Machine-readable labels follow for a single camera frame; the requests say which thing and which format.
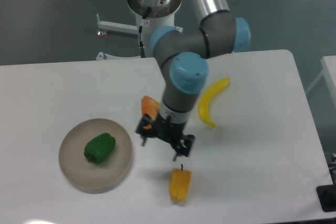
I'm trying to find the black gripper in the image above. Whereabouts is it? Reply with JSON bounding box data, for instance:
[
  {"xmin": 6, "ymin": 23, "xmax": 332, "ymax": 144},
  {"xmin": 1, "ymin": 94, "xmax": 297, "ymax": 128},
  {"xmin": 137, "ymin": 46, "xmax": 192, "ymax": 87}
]
[{"xmin": 135, "ymin": 113, "xmax": 195, "ymax": 162}]

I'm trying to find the green bell pepper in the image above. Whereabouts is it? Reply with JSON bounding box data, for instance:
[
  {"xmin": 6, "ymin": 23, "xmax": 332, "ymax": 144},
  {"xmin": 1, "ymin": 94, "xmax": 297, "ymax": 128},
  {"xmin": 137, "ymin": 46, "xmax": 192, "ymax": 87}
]
[{"xmin": 83, "ymin": 133, "xmax": 116, "ymax": 164}]

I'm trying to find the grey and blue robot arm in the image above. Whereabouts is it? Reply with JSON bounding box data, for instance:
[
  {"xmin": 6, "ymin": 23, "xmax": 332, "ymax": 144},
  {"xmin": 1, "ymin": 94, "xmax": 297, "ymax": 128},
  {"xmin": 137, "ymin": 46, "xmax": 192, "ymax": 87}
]
[{"xmin": 127, "ymin": 0, "xmax": 251, "ymax": 157}]

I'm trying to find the yellow bell pepper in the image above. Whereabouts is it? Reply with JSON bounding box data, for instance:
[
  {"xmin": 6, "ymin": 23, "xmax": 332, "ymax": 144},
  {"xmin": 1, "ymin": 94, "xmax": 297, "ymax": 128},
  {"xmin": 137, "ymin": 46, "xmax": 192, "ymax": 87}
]
[{"xmin": 169, "ymin": 164, "xmax": 192, "ymax": 201}]

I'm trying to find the beige round plate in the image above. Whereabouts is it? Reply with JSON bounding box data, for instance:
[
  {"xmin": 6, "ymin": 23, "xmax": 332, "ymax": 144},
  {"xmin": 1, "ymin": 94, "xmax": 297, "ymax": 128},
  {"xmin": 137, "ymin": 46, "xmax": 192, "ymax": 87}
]
[{"xmin": 58, "ymin": 119, "xmax": 133, "ymax": 194}]

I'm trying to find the yellow banana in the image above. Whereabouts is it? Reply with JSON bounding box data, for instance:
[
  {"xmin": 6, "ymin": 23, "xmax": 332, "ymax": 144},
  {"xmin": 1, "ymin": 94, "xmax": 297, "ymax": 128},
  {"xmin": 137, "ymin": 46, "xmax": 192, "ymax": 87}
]
[{"xmin": 197, "ymin": 77, "xmax": 231, "ymax": 128}]

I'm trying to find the black device at right edge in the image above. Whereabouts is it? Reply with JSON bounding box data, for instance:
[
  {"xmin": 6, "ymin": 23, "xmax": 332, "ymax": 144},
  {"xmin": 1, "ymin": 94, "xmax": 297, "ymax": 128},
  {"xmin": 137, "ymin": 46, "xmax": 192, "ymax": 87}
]
[{"xmin": 316, "ymin": 184, "xmax": 335, "ymax": 212}]

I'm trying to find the white side table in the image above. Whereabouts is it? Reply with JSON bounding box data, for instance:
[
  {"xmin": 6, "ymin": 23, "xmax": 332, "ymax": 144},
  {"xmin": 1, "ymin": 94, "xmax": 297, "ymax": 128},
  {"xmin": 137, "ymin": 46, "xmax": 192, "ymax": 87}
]
[{"xmin": 305, "ymin": 56, "xmax": 336, "ymax": 105}]

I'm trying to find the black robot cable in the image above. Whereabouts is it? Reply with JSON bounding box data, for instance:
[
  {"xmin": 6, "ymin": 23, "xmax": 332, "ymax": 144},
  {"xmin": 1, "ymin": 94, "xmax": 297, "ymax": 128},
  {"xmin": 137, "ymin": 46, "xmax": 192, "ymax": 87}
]
[{"xmin": 138, "ymin": 6, "xmax": 152, "ymax": 58}]

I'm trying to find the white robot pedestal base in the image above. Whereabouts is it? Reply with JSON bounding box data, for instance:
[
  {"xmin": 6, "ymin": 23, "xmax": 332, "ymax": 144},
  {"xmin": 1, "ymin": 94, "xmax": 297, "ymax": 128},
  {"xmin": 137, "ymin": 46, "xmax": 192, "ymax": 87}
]
[{"xmin": 94, "ymin": 0, "xmax": 184, "ymax": 61}]

